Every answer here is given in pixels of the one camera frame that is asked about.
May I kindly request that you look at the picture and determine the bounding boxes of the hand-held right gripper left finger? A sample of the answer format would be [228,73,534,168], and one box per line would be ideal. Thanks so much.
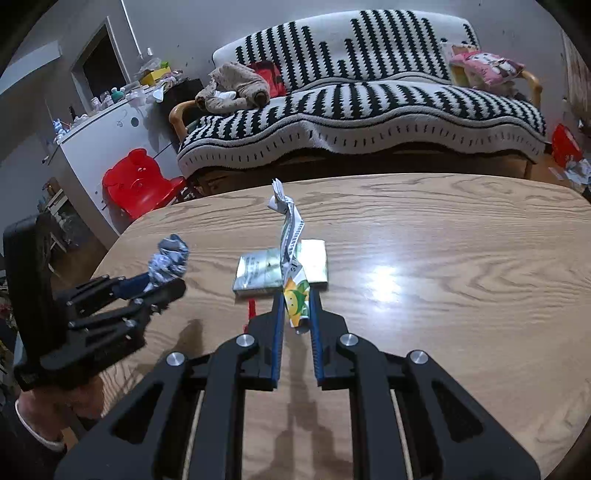
[54,288,286,480]

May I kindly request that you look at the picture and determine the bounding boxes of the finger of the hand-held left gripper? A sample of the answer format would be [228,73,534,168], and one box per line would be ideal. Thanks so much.
[53,271,154,319]
[68,279,188,352]

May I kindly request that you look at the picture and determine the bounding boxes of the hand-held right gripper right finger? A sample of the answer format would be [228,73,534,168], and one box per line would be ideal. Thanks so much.
[308,286,542,480]

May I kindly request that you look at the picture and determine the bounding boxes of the silver wrapper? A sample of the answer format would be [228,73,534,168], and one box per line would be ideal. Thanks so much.
[147,233,190,293]

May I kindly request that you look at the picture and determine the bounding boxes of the twisted yellow and white wrapper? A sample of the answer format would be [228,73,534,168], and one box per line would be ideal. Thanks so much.
[268,178,311,336]

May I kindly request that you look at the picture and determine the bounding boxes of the person's left forearm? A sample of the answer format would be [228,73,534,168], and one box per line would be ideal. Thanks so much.
[0,399,71,480]

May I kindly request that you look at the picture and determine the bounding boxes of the person's left hand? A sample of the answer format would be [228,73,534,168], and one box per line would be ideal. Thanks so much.
[19,375,107,440]

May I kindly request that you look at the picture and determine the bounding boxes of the silver foil packet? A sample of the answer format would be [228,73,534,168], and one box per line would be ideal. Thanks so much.
[232,239,330,296]

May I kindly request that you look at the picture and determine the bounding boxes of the white low shelf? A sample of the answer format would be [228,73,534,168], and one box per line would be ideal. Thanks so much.
[41,177,71,253]

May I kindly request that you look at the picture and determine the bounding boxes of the red children's chair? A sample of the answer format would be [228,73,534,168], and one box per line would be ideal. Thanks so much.
[102,148,188,220]

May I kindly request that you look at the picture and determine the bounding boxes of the white cabinet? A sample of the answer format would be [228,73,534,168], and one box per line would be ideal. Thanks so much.
[48,88,182,237]

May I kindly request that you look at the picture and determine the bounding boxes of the wooden table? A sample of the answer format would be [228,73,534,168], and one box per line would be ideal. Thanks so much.
[88,173,591,480]

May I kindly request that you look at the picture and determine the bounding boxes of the group of small bottles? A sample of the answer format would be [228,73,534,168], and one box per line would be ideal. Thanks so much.
[52,82,155,136]

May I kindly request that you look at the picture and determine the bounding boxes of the black side cabinet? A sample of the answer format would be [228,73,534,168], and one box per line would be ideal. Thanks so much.
[159,78,204,136]

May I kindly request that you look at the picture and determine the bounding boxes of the yellow box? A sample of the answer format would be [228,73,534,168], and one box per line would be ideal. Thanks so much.
[138,66,172,87]

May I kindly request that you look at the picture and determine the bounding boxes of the brown plush toy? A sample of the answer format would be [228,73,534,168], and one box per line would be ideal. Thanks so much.
[194,63,271,115]

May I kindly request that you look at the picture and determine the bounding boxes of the red cloth pouch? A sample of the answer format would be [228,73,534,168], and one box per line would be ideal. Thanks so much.
[249,60,287,99]

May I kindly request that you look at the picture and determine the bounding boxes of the crumpled white papers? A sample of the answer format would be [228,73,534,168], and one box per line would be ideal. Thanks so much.
[562,158,591,191]

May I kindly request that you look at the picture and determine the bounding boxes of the red plastic bag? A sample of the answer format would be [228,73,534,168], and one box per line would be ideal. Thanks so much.
[551,123,584,170]

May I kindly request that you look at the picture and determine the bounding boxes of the pink printed cushion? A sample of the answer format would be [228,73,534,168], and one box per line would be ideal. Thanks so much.
[448,43,527,89]

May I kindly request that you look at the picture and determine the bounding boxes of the wooden frame sofa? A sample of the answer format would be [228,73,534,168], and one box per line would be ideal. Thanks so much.
[168,8,549,186]

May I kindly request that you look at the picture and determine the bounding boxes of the dark doorway frame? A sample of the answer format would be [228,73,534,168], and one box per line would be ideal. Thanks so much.
[70,17,132,99]

